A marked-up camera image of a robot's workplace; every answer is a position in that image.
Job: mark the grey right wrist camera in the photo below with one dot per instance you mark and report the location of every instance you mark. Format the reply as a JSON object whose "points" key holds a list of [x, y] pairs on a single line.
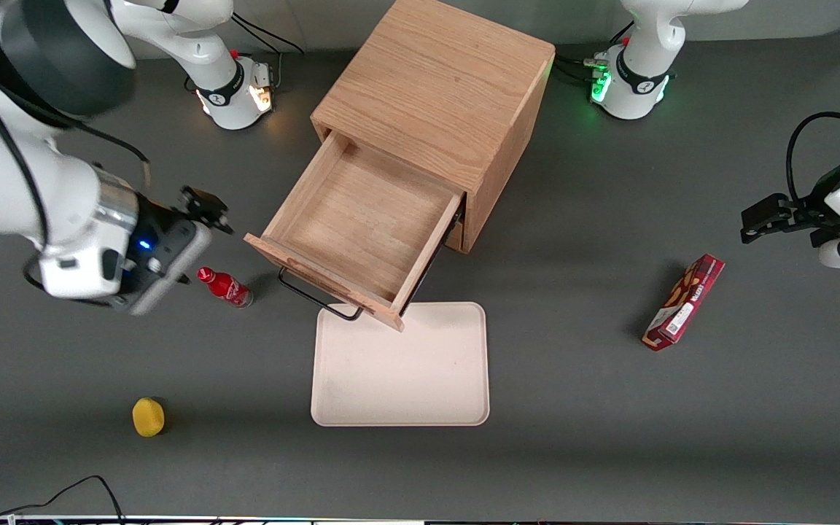
{"points": [[172, 266]]}

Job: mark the small red soda bottle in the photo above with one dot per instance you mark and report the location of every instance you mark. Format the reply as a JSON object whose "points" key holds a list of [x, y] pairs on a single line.
{"points": [[227, 287]]}

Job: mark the red cookie box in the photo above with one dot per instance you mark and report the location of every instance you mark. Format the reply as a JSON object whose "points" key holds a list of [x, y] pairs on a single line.
{"points": [[682, 306]]}

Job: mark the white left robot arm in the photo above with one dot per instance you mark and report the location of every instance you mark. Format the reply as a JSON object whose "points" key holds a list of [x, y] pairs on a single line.
{"points": [[646, 44]]}

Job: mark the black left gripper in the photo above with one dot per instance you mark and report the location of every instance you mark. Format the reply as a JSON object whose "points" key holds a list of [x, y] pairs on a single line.
{"points": [[812, 211]]}

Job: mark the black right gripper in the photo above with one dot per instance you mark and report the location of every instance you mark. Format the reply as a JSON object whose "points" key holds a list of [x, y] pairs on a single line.
{"points": [[160, 221]]}

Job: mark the beige rectangular tray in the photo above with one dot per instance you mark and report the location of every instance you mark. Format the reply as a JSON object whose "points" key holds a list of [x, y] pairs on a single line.
{"points": [[405, 372]]}

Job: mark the yellow lemon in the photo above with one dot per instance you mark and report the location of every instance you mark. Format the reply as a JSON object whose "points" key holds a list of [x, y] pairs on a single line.
{"points": [[148, 417]]}

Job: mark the wooden drawer cabinet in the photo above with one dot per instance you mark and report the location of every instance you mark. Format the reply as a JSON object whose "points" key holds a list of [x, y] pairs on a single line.
{"points": [[434, 73]]}

